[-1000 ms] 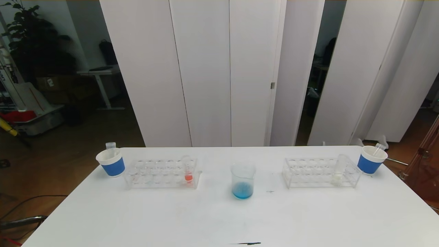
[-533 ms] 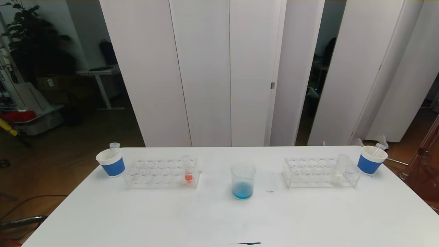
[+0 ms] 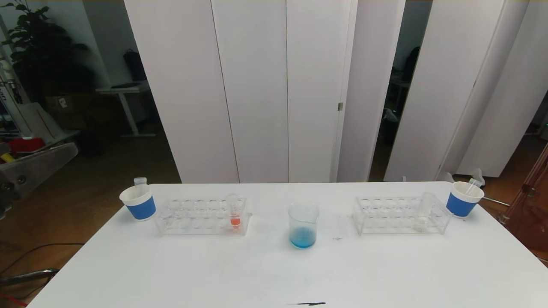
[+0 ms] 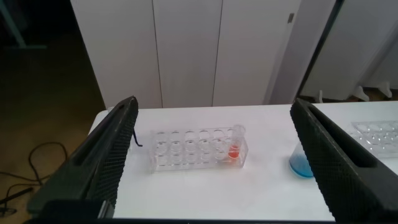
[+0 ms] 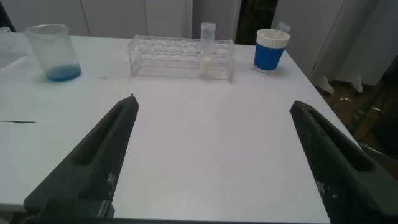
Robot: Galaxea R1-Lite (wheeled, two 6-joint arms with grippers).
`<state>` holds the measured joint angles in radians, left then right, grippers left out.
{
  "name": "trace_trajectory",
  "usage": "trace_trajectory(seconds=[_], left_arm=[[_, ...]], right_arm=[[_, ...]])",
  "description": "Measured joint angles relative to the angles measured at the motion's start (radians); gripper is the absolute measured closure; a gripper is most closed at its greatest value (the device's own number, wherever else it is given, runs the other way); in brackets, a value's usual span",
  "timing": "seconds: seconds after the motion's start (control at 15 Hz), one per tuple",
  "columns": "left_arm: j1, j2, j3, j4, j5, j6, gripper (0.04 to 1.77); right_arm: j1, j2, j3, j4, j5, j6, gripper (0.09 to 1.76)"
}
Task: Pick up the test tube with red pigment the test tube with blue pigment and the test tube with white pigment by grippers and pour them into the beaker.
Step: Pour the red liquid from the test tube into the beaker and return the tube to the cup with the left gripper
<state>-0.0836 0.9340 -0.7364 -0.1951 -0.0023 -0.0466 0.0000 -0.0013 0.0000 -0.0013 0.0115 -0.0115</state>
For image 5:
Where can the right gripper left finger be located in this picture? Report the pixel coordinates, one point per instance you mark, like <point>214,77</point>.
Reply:
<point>105,161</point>

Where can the white partition foot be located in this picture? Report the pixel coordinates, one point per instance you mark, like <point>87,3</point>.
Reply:
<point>325,85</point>

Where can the clear acrylic test tube rack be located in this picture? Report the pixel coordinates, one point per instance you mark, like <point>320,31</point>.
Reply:
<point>168,59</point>
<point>12,49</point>

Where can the test tube with pale pigment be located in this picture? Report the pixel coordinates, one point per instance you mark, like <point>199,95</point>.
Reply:
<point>207,64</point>

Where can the blue white paper cup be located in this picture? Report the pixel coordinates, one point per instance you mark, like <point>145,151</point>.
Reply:
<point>268,56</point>

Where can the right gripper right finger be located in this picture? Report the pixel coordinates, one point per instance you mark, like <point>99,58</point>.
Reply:
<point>329,174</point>

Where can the test tube with red pigment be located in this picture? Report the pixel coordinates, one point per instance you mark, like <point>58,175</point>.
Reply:
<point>283,26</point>

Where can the clear glass beaker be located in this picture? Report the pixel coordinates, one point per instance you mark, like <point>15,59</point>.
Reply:
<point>62,74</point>

